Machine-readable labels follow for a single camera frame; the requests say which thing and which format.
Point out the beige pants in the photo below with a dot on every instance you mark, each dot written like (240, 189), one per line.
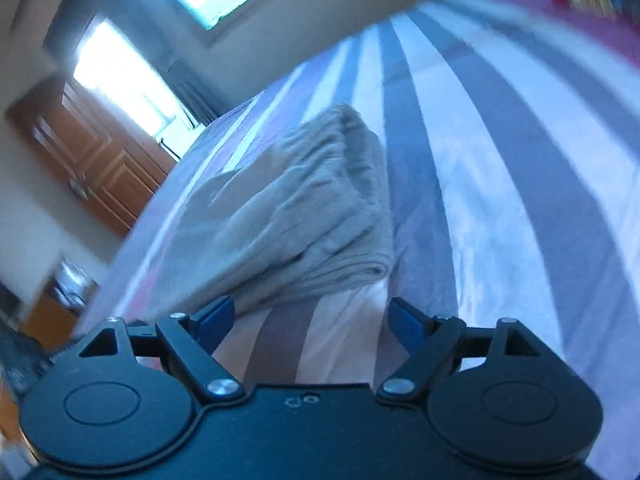
(300, 210)

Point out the window beside door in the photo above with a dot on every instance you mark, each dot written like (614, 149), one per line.
(125, 80)

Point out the striped bedsheet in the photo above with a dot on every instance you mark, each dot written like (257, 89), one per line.
(500, 160)

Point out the wooden door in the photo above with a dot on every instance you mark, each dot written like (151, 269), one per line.
(100, 160)

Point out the grey curtain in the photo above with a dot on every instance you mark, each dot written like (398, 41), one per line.
(197, 95)

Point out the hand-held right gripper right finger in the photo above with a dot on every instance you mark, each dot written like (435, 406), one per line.
(404, 322)

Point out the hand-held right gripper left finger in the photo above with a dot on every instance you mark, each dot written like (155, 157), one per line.
(217, 317)

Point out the wooden shelf unit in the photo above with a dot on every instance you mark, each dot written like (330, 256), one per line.
(50, 317)

